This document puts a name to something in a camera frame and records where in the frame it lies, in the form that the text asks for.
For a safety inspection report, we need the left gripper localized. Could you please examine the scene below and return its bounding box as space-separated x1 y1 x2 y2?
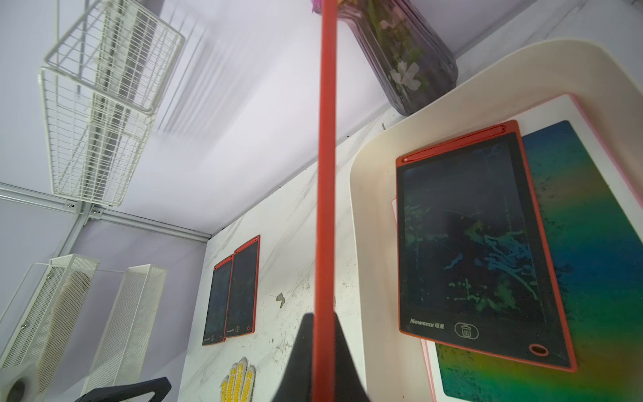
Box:
1 363 172 402

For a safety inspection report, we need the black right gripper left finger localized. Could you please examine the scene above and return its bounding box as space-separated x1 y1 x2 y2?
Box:
273 313 314 402

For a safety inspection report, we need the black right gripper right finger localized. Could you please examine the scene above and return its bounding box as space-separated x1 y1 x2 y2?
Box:
333 315 370 402

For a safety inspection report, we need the red writing tablet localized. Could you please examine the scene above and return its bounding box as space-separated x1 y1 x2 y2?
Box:
311 1 338 401
395 120 578 372
225 236 261 338
202 256 234 346

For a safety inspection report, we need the pink writing tablet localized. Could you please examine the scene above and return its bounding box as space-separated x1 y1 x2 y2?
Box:
395 94 642 401

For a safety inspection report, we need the cream plastic storage box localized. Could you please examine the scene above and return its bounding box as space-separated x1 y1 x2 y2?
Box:
350 40 642 401

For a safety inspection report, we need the yellow knit glove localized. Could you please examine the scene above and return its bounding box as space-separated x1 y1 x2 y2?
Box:
219 357 256 402

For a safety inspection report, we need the dark glass vase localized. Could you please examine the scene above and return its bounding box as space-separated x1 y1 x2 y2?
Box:
338 0 458 117

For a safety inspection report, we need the white mesh wall shelf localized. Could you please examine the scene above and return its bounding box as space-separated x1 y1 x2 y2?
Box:
1 254 167 401

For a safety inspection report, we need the white wire wall basket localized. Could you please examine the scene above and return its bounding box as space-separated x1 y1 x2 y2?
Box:
39 1 185 207

